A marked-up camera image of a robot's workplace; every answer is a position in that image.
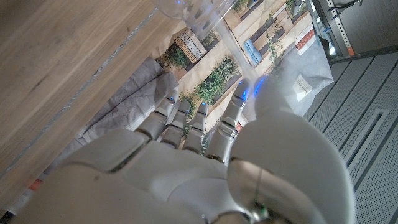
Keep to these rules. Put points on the clear plastic pipette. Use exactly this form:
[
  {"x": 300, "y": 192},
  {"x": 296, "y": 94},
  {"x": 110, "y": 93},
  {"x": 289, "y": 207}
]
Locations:
[{"x": 236, "y": 53}]

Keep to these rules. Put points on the grey tape outline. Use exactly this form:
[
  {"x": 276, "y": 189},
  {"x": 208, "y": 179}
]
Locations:
[{"x": 102, "y": 67}]

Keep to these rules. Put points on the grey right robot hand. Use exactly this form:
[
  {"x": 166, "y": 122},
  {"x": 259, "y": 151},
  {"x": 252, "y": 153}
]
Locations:
[{"x": 174, "y": 174}]

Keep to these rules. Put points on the clear hourglass plastic cup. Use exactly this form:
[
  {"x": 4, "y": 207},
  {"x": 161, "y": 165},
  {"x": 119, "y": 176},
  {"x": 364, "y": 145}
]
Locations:
[{"x": 199, "y": 15}]

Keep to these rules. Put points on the printed fabric backdrop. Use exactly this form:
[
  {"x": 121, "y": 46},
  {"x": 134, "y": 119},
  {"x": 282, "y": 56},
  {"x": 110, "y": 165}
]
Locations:
[{"x": 211, "y": 67}]

